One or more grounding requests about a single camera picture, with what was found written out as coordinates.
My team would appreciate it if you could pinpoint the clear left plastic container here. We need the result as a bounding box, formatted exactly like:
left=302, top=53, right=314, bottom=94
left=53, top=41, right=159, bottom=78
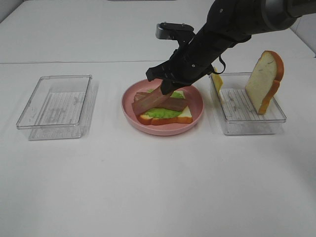
left=16, top=75, right=97, bottom=141

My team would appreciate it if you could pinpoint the pink plate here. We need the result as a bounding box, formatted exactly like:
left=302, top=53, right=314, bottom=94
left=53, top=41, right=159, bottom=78
left=121, top=79, right=204, bottom=136

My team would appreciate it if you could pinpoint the bread slice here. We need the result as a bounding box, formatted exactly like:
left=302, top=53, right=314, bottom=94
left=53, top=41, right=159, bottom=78
left=245, top=50, right=284, bottom=115
left=136, top=105, right=193, bottom=125

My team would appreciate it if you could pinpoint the clear plastic container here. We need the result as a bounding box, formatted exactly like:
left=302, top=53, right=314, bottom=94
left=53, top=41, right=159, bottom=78
left=209, top=72, right=286, bottom=135
left=16, top=75, right=97, bottom=141

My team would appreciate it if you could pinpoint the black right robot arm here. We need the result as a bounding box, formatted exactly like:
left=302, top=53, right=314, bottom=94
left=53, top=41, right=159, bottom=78
left=146, top=0, right=316, bottom=94

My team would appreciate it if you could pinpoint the clear right plastic container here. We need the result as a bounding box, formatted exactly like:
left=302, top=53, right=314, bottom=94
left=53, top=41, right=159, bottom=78
left=209, top=72, right=286, bottom=135

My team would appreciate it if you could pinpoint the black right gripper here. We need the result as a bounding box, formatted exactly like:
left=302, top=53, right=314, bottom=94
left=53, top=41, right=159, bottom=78
left=146, top=25, right=236, bottom=95

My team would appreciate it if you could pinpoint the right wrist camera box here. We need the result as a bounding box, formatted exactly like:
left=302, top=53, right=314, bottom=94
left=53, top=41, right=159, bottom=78
left=155, top=22, right=195, bottom=41

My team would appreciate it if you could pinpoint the green lettuce leaf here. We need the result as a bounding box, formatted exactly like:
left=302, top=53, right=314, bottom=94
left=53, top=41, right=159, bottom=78
left=142, top=90, right=185, bottom=119

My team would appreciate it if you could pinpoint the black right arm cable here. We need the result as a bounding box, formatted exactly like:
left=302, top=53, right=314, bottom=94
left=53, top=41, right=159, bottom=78
left=209, top=55, right=227, bottom=75

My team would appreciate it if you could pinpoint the upright bread slice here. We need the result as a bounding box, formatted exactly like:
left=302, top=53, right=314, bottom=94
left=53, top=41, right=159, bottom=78
left=245, top=50, right=284, bottom=115

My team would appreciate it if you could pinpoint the yellow cheese slice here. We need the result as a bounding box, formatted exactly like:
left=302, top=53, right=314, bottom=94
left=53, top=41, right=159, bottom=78
left=211, top=69, right=223, bottom=102

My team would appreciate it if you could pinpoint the bacon strip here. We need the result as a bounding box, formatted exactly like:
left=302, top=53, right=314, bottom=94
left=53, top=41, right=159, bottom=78
left=132, top=91, right=188, bottom=112
left=132, top=86, right=173, bottom=115

